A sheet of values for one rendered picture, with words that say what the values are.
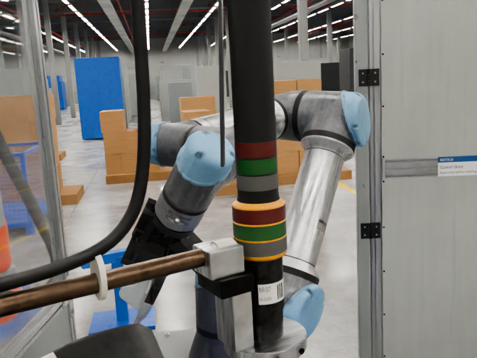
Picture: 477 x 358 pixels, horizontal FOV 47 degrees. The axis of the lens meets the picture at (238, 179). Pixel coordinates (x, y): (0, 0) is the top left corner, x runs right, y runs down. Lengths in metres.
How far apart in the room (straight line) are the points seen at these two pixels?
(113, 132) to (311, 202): 8.56
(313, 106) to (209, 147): 0.46
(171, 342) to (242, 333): 0.89
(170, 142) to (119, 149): 8.69
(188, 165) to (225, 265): 0.36
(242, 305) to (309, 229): 0.66
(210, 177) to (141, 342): 0.26
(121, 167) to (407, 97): 7.78
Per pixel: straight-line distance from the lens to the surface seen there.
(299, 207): 1.10
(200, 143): 0.76
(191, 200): 0.79
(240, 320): 0.44
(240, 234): 0.43
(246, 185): 0.42
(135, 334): 0.61
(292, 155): 8.59
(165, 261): 0.41
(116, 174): 9.67
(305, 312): 1.05
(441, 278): 2.48
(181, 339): 1.34
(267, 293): 0.45
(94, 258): 0.39
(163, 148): 0.92
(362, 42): 2.24
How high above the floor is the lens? 1.68
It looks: 11 degrees down
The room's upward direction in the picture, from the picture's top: 3 degrees counter-clockwise
